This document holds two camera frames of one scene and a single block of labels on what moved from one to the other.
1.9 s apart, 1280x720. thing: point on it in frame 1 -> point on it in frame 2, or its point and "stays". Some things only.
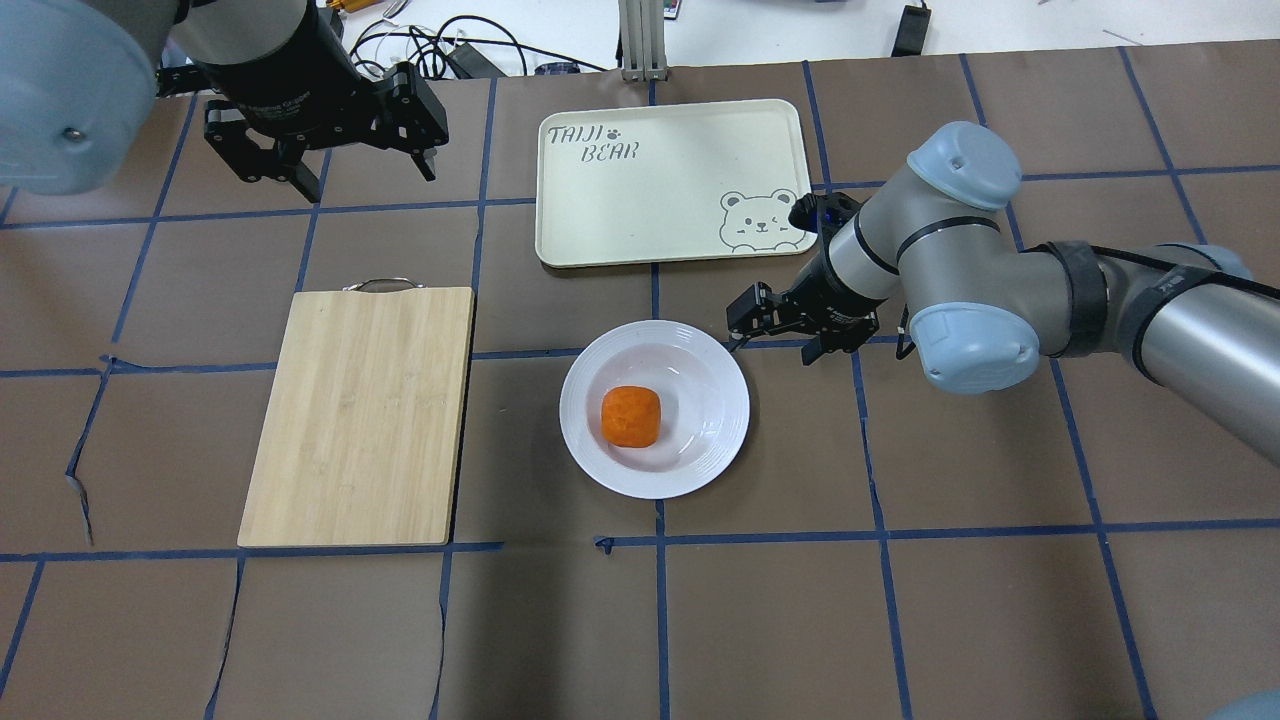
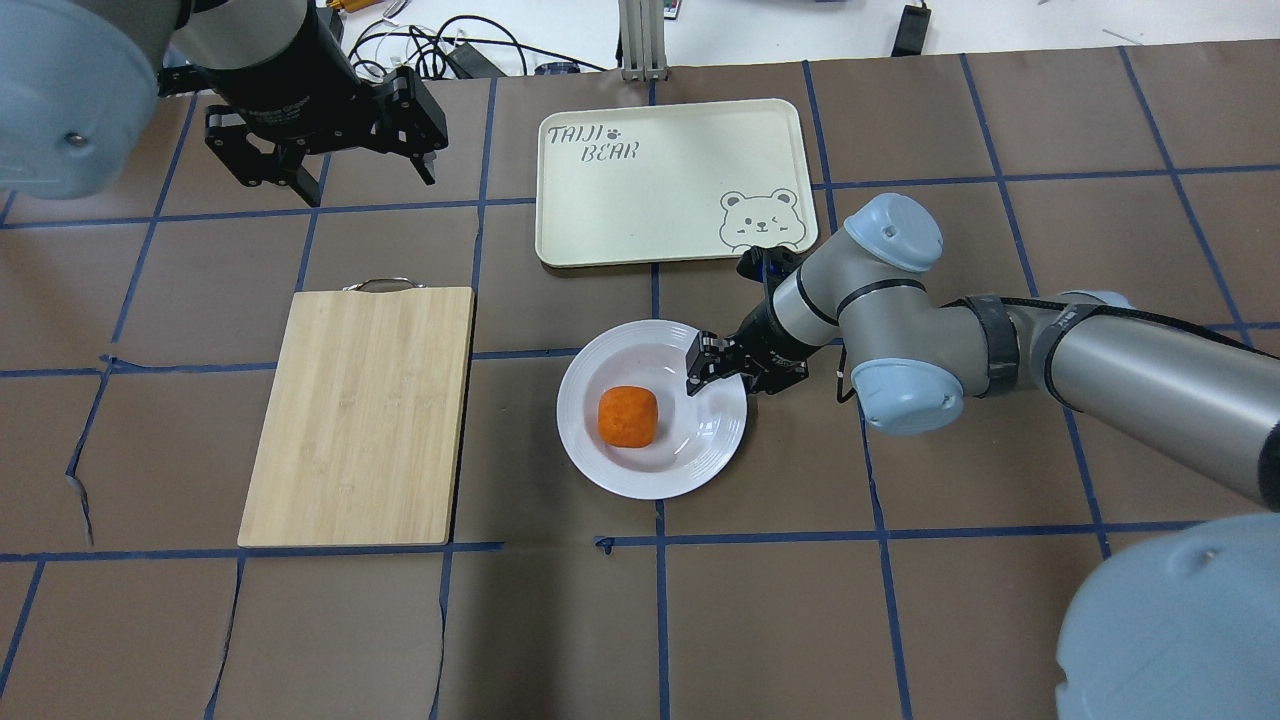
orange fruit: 631,416 stays
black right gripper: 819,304 -> 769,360
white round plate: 704,408 stays
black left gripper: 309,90 stays
